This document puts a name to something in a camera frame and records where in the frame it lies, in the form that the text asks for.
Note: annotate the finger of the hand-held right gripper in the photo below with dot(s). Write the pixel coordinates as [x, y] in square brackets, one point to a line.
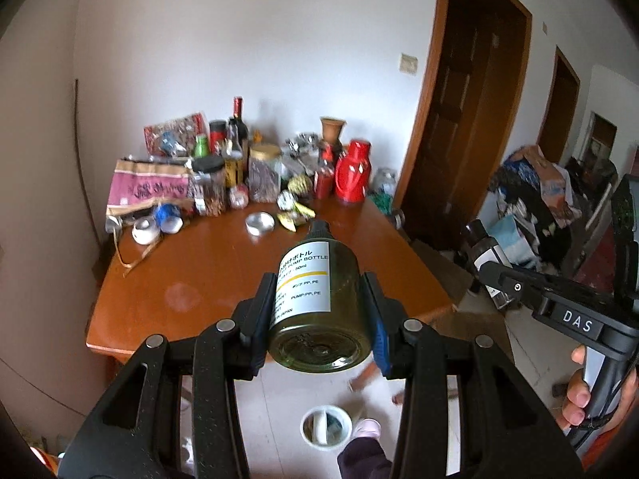
[519, 289]

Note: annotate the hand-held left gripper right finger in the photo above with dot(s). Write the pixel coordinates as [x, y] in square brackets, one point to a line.
[380, 342]

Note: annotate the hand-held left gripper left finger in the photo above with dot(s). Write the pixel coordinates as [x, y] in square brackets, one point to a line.
[254, 319]

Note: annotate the dark bottle with white label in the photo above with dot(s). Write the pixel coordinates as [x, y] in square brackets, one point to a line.
[486, 259]

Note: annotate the green pump bottle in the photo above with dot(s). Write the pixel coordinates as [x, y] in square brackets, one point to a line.
[339, 299]

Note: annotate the white plastic bucket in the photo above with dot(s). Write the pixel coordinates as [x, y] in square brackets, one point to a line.
[309, 436]

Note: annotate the person's right hand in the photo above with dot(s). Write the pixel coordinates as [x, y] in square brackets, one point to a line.
[576, 399]

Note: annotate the light blue bag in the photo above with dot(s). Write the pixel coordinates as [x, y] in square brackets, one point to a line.
[509, 242]

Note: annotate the wooden table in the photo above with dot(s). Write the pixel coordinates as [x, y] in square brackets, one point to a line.
[199, 279]

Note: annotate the pink slipper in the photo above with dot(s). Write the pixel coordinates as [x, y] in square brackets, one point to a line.
[368, 428]

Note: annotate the round metal tin lid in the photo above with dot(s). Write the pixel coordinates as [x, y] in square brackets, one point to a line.
[260, 223]

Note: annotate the pile of clothes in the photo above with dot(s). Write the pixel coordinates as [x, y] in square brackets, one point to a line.
[544, 189]

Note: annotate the yellow crumpled wrappers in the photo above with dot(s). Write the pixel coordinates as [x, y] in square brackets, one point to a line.
[295, 217]

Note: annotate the person's leg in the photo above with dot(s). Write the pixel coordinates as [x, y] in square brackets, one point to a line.
[364, 459]

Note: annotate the blue plastic wrapper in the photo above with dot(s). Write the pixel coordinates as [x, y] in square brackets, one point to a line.
[168, 218]

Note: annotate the green net bag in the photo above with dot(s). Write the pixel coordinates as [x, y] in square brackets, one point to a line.
[384, 204]

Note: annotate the small white round container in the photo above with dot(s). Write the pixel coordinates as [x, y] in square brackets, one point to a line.
[146, 232]

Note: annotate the black lid plastic jar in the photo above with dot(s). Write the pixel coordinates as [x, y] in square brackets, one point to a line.
[208, 187]

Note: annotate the yellow green round ornament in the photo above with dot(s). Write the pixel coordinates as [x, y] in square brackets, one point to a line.
[298, 186]

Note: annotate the gold lid plastic jar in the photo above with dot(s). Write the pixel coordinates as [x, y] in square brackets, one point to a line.
[264, 174]

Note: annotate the red plastic bottle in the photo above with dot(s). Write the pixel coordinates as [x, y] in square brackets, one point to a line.
[324, 179]

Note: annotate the clear bottle with yellow label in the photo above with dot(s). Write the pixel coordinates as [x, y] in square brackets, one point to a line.
[232, 164]

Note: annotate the pink gift bag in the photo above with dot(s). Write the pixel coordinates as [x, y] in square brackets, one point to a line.
[147, 187]

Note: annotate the red thermos jug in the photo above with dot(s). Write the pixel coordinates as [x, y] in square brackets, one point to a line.
[353, 172]

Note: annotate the clear plastic bag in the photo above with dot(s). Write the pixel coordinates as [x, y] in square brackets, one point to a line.
[299, 152]

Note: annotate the wooden door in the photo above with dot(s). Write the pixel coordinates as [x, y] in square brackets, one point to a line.
[464, 110]

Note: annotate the dark canister with red band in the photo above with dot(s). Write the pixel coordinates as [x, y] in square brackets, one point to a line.
[217, 134]

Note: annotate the dark wine bottle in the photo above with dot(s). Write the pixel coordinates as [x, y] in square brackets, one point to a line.
[238, 124]

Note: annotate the brown ceramic vase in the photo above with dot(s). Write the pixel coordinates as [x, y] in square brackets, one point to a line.
[333, 132]

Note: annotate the red printed packet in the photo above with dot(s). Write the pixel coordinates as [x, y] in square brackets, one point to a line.
[172, 132]

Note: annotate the wooden doorway frame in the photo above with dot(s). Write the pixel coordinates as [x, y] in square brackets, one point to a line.
[546, 110]

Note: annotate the beige light switch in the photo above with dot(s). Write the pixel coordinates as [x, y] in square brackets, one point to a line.
[408, 63]

